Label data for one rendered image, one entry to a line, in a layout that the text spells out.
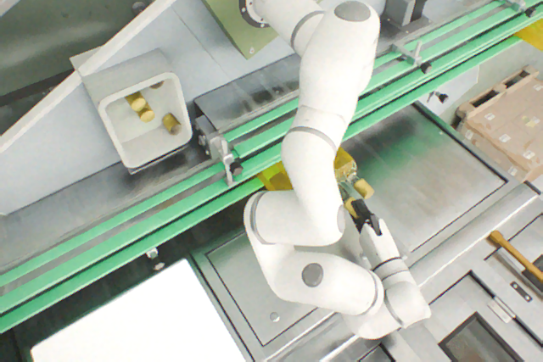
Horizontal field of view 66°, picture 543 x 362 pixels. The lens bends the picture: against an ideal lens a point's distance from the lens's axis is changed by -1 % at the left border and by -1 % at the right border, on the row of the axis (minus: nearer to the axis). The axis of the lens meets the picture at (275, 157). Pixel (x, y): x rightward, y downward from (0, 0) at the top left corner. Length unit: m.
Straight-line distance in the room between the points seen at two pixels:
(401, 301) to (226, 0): 0.69
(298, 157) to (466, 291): 0.76
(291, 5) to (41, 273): 0.77
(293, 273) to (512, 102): 4.71
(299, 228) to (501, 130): 4.38
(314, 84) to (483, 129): 4.27
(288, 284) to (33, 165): 0.64
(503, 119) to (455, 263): 3.86
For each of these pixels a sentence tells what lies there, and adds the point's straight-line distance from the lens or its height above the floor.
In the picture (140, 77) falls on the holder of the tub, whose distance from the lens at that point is 0.92.
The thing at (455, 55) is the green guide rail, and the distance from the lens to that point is 1.46.
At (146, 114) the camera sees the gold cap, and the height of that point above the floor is 0.81.
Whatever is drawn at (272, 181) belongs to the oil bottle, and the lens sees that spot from 1.07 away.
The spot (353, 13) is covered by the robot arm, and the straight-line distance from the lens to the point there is 0.72.
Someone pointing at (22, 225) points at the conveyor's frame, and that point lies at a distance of 1.13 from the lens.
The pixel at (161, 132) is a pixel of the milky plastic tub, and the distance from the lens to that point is 1.08.
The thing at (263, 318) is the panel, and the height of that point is 1.23.
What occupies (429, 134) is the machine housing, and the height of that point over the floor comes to 1.04.
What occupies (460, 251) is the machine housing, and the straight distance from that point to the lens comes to 1.25.
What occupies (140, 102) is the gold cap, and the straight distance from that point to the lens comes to 0.96.
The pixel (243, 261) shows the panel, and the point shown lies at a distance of 1.14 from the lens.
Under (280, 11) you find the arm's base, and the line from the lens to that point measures 0.87.
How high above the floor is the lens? 1.51
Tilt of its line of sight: 30 degrees down
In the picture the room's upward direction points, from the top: 139 degrees clockwise
